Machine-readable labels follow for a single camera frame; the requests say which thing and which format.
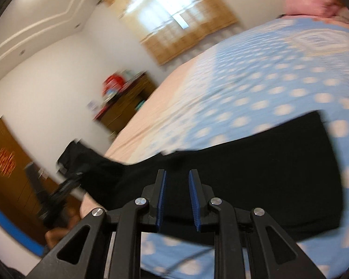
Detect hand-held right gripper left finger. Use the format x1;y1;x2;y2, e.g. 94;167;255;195
26;169;167;279

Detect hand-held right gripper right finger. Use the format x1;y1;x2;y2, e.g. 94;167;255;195
188;169;326;279

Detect black pants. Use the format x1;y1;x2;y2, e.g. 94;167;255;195
81;110;346;242

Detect brown wooden door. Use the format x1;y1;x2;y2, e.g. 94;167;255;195
0;116;85;247

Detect red door decoration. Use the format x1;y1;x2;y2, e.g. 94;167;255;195
0;148;16;178

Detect brown wooden desk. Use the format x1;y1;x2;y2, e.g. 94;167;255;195
93;72;158;138

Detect red gift box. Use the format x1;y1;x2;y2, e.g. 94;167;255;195
102;74;125;93

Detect bed with dotted sheet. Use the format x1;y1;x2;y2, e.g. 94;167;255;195
105;16;349;279

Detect beige patterned curtain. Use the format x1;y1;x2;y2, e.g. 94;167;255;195
100;0;239;66

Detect pink pillow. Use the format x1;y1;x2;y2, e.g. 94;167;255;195
282;0;342;18

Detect black cable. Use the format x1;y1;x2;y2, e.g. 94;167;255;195
160;250;218;274

